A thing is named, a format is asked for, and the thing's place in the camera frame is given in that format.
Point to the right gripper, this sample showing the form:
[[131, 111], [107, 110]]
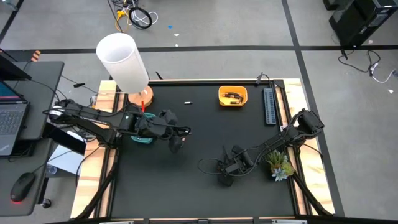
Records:
[[226, 171]]

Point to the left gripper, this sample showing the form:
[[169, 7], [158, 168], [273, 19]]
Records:
[[152, 126]]

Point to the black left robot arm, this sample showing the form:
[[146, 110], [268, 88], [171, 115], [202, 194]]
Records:
[[93, 117]]

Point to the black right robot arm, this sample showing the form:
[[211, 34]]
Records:
[[280, 141]]

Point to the teal plastic bin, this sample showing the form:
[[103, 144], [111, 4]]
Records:
[[141, 140]]

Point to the small succulent plant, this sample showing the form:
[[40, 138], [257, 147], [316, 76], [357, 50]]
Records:
[[280, 165]]

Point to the yellow plastic bin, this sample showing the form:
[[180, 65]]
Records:
[[222, 102]]

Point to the long multiport hub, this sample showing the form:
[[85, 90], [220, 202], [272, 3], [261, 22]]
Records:
[[270, 105]]

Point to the table lamp white shade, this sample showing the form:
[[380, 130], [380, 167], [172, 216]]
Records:
[[121, 62]]

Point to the white paper sheet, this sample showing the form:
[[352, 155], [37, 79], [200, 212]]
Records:
[[66, 160]]

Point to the black desk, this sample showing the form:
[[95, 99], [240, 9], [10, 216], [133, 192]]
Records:
[[43, 93]]

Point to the black computer mouse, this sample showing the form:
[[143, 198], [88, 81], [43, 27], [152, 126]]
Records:
[[22, 186]]

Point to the open laptop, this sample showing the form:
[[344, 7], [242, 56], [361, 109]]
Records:
[[12, 118]]

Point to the black monitor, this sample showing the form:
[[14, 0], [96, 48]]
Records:
[[12, 67]]

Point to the black computer tower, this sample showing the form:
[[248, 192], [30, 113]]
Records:
[[360, 18]]

